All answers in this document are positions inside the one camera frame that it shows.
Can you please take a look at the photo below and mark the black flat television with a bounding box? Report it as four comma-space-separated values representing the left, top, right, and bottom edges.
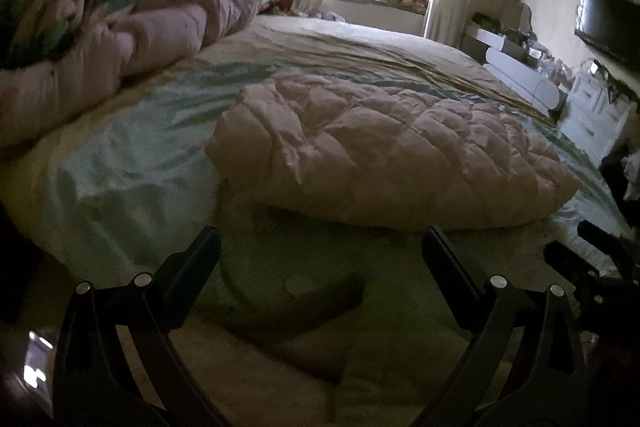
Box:
575, 0, 640, 70

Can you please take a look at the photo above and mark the light blue printed sheet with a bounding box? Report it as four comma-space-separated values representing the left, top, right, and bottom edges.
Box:
45, 57, 631, 427

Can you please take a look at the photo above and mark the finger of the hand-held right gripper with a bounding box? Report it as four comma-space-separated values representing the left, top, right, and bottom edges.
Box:
544, 241, 601, 293
577, 221, 640, 280

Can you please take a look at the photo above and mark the pink quilted jacket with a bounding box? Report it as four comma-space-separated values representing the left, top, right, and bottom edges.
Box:
205, 72, 581, 232

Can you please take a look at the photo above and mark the oval vanity mirror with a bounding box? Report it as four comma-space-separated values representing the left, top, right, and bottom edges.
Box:
500, 0, 533, 38

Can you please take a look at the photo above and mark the white vanity desk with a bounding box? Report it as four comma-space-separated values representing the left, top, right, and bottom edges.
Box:
460, 24, 511, 62

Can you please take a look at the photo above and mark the cluster of toiletries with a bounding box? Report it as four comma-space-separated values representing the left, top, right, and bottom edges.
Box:
515, 34, 571, 88

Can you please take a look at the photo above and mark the floral blanket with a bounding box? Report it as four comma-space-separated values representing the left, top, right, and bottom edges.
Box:
0, 0, 101, 70

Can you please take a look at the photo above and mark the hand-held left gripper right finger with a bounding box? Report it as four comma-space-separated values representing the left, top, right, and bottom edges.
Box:
421, 226, 591, 427

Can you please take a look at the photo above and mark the crumpled white cloth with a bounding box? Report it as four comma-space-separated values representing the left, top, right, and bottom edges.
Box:
620, 152, 640, 202

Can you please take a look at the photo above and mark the white drawer cabinet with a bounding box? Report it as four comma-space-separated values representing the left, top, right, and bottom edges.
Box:
557, 69, 631, 165

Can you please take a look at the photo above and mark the pink rolled duvet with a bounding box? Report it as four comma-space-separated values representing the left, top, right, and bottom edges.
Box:
0, 0, 266, 148

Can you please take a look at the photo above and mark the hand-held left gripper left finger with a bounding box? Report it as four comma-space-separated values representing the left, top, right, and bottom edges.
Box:
52, 226, 223, 427

